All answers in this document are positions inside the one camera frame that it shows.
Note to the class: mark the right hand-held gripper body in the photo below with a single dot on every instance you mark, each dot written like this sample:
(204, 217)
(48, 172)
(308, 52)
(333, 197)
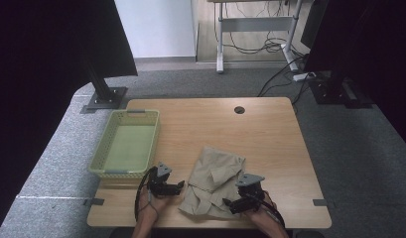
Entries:
(251, 191)

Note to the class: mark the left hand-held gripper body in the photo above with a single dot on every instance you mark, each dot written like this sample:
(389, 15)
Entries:
(157, 183)

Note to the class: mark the beige shorts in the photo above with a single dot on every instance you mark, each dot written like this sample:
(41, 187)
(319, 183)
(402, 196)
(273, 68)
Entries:
(210, 178)

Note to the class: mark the green plastic basket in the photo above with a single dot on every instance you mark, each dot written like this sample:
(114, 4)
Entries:
(129, 148)

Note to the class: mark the person's left hand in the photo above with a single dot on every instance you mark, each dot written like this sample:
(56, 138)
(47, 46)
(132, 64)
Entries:
(152, 206)

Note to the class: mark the person's right hand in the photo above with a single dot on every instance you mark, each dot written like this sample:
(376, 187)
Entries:
(265, 213)

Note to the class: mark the grey tape strip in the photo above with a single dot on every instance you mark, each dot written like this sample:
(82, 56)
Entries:
(319, 202)
(95, 201)

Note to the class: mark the black metal stand with base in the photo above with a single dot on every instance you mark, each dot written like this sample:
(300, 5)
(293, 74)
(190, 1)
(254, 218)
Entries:
(336, 91)
(103, 95)

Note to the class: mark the white power strip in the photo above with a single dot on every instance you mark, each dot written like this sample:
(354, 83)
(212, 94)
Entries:
(303, 76)

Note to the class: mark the black curtain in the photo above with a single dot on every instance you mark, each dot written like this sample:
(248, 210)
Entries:
(35, 82)
(372, 43)

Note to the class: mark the white desk frame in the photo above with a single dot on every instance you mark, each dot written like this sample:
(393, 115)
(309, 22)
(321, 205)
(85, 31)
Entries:
(256, 23)

